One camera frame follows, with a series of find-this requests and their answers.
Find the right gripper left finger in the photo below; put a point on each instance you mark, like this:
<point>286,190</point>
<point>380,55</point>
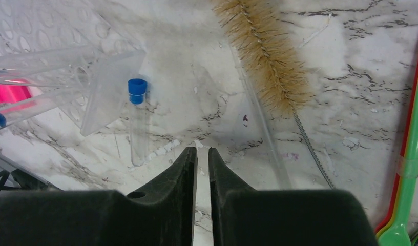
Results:
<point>161,212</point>

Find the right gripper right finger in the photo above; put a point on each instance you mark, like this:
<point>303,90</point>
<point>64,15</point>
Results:
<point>242,215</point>

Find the blue-capped test tube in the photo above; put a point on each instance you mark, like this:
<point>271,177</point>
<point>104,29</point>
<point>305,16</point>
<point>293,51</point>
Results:
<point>56,64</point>
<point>28,108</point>
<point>137,89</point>

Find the glass stirring rod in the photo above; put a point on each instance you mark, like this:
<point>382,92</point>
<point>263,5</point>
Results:
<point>276,162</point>

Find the brown bottle brush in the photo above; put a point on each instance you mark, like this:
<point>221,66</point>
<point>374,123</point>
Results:
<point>269,60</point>

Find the green handled tool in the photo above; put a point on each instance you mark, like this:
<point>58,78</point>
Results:
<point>395,233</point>

